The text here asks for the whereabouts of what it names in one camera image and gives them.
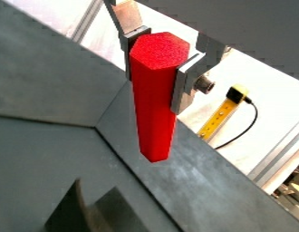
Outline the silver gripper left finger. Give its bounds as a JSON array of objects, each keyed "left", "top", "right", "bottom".
[{"left": 103, "top": 0, "right": 150, "bottom": 80}]

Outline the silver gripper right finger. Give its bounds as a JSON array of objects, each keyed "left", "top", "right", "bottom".
[{"left": 170, "top": 33, "right": 226, "bottom": 114}]

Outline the red hexagon prism block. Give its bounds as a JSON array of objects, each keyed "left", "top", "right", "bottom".
[{"left": 129, "top": 32, "right": 189, "bottom": 162}]

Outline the yellow sensor bar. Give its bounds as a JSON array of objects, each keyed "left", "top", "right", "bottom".
[{"left": 197, "top": 84, "right": 249, "bottom": 141}]

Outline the black curved foam holder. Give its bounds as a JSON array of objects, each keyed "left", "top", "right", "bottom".
[{"left": 45, "top": 179, "right": 149, "bottom": 232}]

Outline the black cable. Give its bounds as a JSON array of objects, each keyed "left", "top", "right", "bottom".
[{"left": 214, "top": 97, "right": 260, "bottom": 150}]

